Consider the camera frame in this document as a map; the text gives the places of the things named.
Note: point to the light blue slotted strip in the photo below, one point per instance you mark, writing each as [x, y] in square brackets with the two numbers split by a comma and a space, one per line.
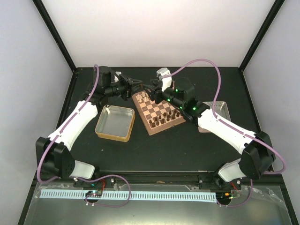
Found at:
[133, 195]

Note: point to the silver patterned metal tray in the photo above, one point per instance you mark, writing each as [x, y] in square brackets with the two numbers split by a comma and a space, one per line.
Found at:
[221, 108]

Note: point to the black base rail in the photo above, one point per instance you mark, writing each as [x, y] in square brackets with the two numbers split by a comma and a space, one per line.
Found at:
[203, 180]

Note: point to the black frame post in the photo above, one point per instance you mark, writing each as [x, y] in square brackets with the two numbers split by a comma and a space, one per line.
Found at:
[275, 8]
[54, 32]

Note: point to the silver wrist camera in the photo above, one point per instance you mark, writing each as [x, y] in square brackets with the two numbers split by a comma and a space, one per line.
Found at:
[162, 72]
[117, 76]

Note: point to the wooden chess board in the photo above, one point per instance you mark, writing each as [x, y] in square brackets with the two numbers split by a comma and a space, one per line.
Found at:
[149, 110]

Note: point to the gold tin with pieces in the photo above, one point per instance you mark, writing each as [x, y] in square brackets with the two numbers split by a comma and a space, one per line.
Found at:
[115, 123]

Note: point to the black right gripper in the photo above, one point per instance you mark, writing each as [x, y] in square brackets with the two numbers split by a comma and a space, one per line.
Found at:
[156, 93]

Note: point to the black frame post right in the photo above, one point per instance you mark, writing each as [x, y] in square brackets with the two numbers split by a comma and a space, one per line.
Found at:
[275, 8]

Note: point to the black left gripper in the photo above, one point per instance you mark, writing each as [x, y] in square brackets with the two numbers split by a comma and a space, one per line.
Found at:
[129, 85]

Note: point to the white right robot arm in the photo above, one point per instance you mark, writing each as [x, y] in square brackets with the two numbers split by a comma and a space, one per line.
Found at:
[256, 156]

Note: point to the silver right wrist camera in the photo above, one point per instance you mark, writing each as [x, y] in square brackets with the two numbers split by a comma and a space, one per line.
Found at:
[162, 72]

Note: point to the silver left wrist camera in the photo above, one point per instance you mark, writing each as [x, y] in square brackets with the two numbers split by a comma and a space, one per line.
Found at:
[117, 76]

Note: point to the black frame post left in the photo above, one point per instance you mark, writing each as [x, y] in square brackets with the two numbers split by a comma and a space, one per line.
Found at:
[54, 32]

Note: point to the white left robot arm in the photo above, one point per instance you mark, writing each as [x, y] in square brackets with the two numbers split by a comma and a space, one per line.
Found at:
[54, 158]

